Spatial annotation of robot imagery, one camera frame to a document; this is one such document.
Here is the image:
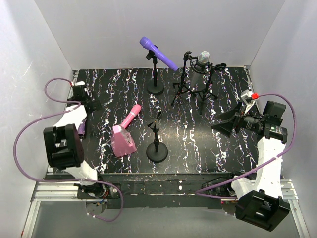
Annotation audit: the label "purple glitter microphone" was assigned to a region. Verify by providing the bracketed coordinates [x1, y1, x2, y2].
[77, 119, 87, 138]

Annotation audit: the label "silver microphone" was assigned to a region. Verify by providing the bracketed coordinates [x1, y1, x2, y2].
[191, 51, 210, 88]

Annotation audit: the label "black tripod shock-mount stand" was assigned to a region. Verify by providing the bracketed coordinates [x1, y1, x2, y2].
[171, 51, 227, 114]

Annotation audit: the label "black round-base stand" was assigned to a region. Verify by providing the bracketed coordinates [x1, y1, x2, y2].
[146, 50, 164, 95]
[146, 111, 168, 163]

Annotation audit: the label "purple smooth microphone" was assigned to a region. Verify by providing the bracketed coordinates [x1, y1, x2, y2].
[139, 36, 178, 71]

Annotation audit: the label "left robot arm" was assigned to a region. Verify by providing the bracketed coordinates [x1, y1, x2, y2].
[43, 81, 106, 198]

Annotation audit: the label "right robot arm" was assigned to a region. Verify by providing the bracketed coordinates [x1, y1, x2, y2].
[211, 101, 290, 231]

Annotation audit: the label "pink microphone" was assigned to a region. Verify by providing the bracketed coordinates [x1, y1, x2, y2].
[121, 104, 142, 129]

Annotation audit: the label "pink microphone holder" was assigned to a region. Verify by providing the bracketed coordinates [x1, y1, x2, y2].
[111, 125, 136, 157]

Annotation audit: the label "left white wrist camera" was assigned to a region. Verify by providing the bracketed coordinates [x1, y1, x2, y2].
[73, 81, 86, 87]

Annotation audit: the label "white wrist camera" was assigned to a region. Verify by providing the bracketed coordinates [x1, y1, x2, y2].
[73, 81, 86, 87]
[241, 90, 259, 114]

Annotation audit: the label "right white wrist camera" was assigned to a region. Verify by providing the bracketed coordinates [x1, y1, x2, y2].
[241, 90, 259, 114]

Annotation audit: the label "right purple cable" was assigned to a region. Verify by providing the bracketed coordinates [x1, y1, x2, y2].
[195, 93, 297, 200]

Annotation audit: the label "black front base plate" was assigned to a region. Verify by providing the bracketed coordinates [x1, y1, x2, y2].
[76, 172, 238, 209]

